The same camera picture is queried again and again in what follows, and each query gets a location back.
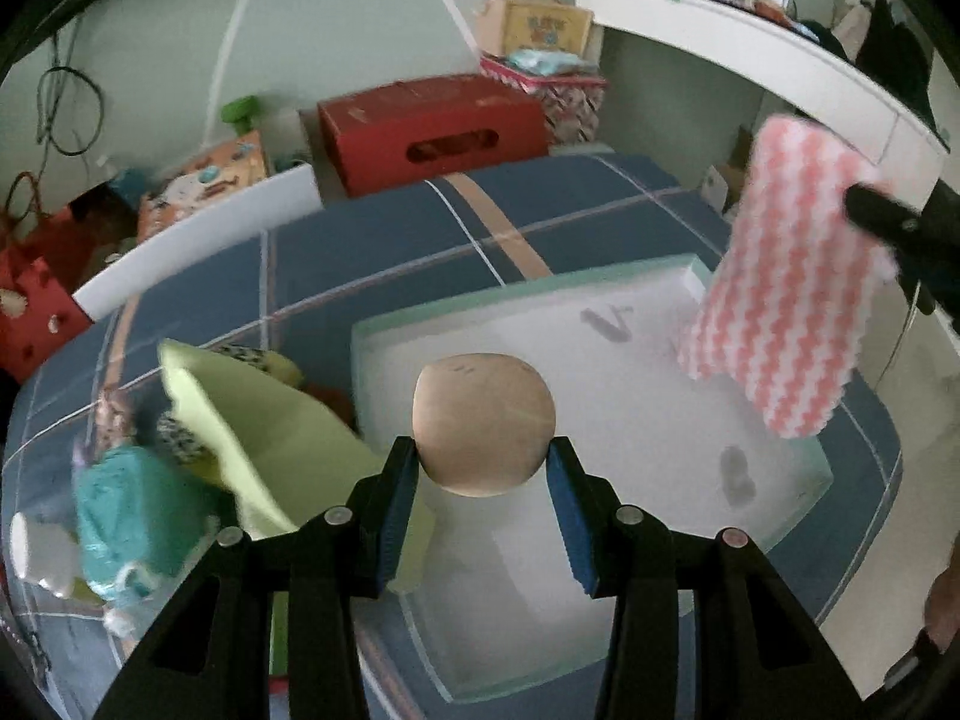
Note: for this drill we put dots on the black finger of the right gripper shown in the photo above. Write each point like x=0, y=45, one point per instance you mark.
x=899, y=226

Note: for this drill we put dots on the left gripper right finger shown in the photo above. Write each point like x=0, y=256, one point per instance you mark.
x=757, y=654

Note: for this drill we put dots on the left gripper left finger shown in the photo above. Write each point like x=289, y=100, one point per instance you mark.
x=206, y=655

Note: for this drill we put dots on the pink white striped cloth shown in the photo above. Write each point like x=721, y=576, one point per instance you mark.
x=789, y=303

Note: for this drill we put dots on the light green cloth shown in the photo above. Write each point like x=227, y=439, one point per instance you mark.
x=296, y=461

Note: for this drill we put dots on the beige round makeup sponge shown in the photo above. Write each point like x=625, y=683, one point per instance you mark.
x=481, y=423

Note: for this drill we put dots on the black white spotted scrunchie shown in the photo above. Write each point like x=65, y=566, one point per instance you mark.
x=214, y=389

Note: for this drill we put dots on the teal plastic toy box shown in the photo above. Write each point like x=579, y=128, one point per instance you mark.
x=138, y=517

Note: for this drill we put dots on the white curved desk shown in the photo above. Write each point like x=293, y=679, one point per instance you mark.
x=886, y=131

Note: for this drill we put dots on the white plastic bottle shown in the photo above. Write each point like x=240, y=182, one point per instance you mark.
x=44, y=554

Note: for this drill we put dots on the pink patterned fabric piece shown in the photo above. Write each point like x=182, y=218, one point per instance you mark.
x=113, y=426

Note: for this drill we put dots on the white tray with teal rim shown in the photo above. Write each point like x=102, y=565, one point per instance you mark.
x=498, y=610

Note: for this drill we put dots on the blue plaid bed cover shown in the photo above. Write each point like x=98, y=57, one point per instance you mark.
x=304, y=288

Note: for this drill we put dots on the red felt tote bag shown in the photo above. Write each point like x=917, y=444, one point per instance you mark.
x=40, y=273

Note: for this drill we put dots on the beige gift bag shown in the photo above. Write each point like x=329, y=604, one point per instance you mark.
x=504, y=26

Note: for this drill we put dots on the orange illustrated toy box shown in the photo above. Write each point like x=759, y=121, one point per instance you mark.
x=223, y=170

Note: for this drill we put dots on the white foam board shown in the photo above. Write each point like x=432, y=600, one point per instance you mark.
x=244, y=215

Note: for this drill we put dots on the red cardboard box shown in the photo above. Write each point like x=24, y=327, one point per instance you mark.
x=406, y=132

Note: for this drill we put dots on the green toy dumbbell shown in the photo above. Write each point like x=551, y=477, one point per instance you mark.
x=241, y=114

